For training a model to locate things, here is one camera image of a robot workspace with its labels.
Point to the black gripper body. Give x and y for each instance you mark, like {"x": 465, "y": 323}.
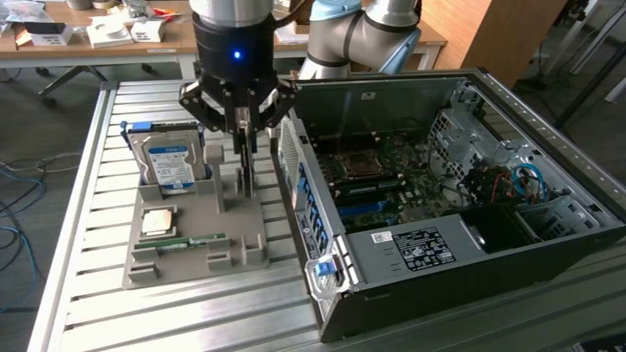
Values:
{"x": 230, "y": 47}

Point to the graphics card with metal bracket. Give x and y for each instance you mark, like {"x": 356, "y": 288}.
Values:
{"x": 252, "y": 176}

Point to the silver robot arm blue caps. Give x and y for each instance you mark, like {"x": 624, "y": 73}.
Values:
{"x": 333, "y": 40}

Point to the wooden desk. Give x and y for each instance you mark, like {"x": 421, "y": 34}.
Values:
{"x": 171, "y": 36}

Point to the white paper stack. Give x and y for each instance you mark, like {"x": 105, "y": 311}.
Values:
{"x": 294, "y": 36}

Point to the hard disk in blue caddy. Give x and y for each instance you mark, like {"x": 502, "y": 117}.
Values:
{"x": 169, "y": 161}

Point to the orange paper item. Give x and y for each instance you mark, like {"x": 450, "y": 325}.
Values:
{"x": 163, "y": 14}

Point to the small white labelled box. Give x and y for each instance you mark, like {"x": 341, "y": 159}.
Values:
{"x": 147, "y": 32}

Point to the CPU socket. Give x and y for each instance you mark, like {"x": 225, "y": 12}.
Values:
{"x": 365, "y": 165}

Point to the white flat box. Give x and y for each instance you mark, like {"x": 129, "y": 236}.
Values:
{"x": 110, "y": 42}

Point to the white tape roll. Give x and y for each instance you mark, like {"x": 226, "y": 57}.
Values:
{"x": 111, "y": 30}

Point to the grey parts rack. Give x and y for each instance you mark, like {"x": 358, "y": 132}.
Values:
{"x": 195, "y": 220}

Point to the installed dark RAM stick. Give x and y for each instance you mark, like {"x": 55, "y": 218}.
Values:
{"x": 369, "y": 191}

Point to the silver CPU chip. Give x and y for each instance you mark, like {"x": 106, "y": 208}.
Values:
{"x": 158, "y": 221}

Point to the grey cup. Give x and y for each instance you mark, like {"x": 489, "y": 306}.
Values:
{"x": 79, "y": 3}

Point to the blue expansion slot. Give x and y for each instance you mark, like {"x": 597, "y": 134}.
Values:
{"x": 365, "y": 209}

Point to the green RAM stick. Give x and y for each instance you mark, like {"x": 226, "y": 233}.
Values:
{"x": 177, "y": 242}

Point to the black and white box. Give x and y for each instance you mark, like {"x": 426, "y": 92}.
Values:
{"x": 49, "y": 34}

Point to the green motherboard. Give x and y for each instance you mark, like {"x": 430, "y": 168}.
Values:
{"x": 425, "y": 190}

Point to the clear plastic bag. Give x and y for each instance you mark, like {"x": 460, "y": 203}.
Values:
{"x": 25, "y": 11}

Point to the blue case latch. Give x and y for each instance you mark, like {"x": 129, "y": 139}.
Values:
{"x": 324, "y": 269}

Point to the grey power supply unit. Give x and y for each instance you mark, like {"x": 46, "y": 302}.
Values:
{"x": 382, "y": 256}

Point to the wooden cabinet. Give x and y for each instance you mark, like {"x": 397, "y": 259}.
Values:
{"x": 530, "y": 36}

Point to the black open PC case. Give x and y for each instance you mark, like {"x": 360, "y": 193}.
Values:
{"x": 440, "y": 293}

